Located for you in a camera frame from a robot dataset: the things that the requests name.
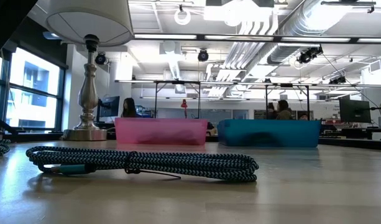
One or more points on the small red desk lamp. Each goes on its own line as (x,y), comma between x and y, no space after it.
(184,104)

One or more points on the pink plastic bin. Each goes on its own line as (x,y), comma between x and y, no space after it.
(160,130)

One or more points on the person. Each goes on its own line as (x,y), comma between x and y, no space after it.
(129,109)
(284,112)

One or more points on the black computer monitor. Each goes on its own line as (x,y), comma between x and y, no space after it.
(111,107)
(355,110)

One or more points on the blue plastic bin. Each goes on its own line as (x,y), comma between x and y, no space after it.
(268,133)

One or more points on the silver table lamp white shade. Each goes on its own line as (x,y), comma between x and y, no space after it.
(88,93)

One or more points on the black metal rig frame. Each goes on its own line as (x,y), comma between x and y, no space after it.
(177,82)
(266,102)

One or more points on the black hanging camera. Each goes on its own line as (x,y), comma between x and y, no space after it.
(100,58)
(203,55)
(337,80)
(308,55)

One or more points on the silver ventilation duct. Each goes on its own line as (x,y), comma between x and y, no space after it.
(302,21)

